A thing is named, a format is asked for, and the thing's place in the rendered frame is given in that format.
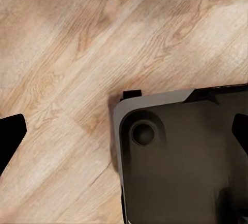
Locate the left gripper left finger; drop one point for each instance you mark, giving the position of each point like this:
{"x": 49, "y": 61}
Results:
{"x": 12, "y": 131}

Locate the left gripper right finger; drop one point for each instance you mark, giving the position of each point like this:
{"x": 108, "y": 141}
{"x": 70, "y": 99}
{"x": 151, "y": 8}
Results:
{"x": 240, "y": 130}

